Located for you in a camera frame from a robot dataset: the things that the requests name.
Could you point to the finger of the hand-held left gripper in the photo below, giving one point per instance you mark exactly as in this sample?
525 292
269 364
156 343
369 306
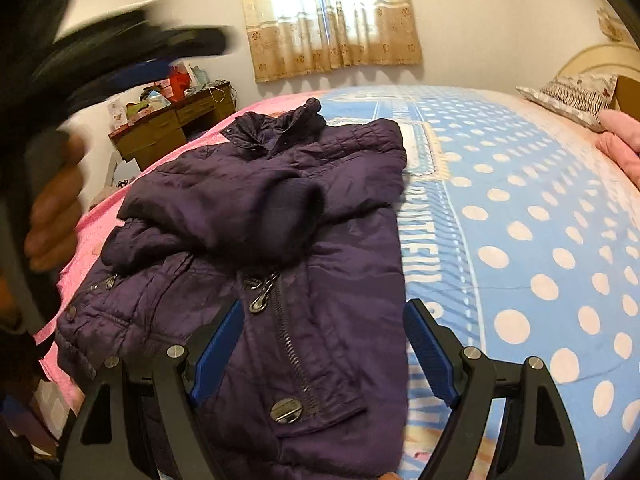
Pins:
200 41
150 69

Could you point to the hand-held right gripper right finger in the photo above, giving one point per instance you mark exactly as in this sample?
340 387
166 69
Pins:
430 355

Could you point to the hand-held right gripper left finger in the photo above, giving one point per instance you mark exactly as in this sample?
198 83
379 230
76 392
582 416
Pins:
220 345

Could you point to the purple padded jacket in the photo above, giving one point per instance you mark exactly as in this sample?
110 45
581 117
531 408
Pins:
225 210

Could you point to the person's left hand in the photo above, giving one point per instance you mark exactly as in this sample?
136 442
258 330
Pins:
55 220

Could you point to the green and blue tissue pack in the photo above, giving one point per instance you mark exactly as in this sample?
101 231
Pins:
150 102

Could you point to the light blue packet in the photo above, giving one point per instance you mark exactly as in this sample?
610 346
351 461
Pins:
199 79

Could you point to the white box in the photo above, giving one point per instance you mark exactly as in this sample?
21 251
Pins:
118 112

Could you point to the brown wooden desk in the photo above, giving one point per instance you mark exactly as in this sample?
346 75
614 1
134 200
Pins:
160 127

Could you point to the beige patterned window curtain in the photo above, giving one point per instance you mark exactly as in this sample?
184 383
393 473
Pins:
612 22
330 20

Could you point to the pink and blue printed bedsheet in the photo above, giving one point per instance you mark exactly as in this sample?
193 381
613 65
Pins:
500 240

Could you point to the pink folded blanket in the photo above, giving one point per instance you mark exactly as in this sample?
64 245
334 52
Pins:
620 145

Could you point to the striped patterned pillow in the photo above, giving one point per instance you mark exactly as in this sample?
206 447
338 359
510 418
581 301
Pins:
570 97

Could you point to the cream wooden headboard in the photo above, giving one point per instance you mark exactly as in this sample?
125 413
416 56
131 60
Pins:
590 62

